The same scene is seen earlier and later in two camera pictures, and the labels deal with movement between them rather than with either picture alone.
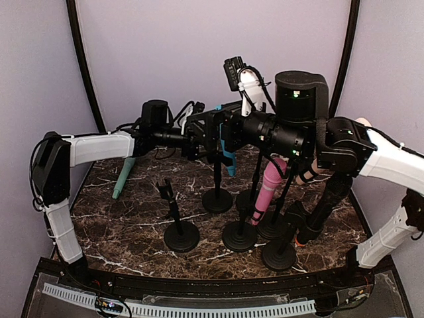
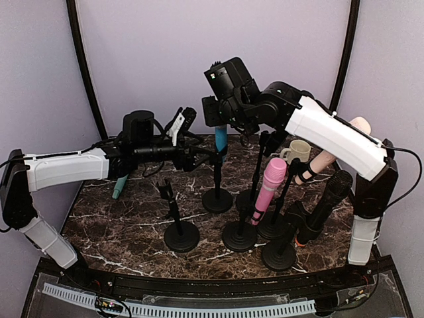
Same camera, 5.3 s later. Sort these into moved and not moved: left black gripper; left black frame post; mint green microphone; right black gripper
Moved: right black gripper; left black gripper
Not moved: left black frame post; mint green microphone
